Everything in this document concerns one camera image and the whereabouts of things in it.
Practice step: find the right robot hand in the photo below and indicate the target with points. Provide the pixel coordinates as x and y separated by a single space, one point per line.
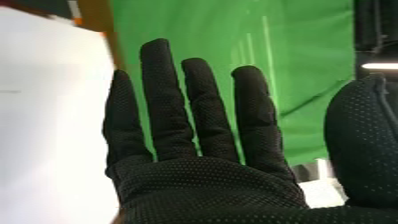
206 193

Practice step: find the white sheet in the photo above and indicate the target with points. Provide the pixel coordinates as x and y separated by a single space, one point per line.
46 116

